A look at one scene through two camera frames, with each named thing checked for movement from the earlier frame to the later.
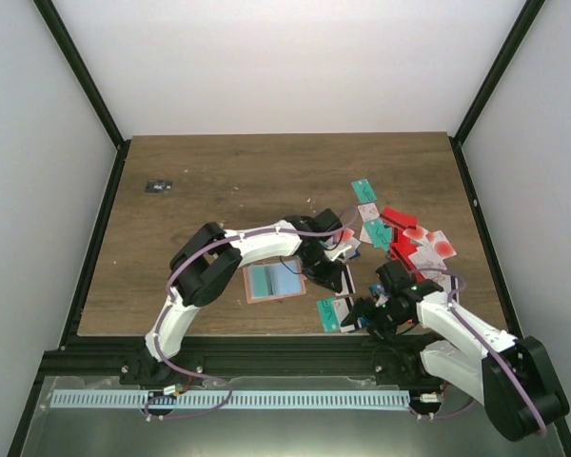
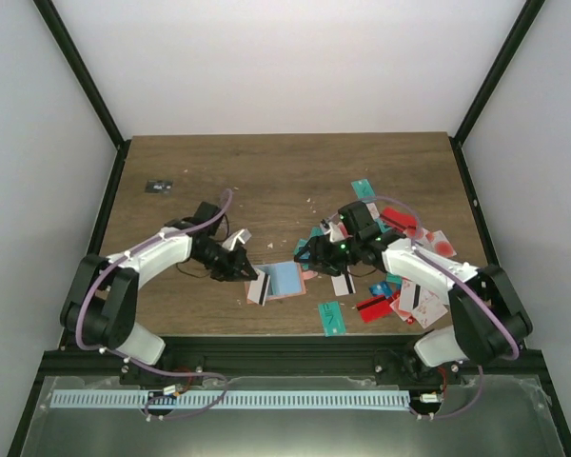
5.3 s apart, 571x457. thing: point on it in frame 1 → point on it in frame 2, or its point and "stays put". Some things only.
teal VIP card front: [328, 313] stays put
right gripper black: [363, 308] → [317, 257]
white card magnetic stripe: [344, 307] → [258, 288]
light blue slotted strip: [230, 399] stays put
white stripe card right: [348, 278] stays put
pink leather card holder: [274, 278] stays put
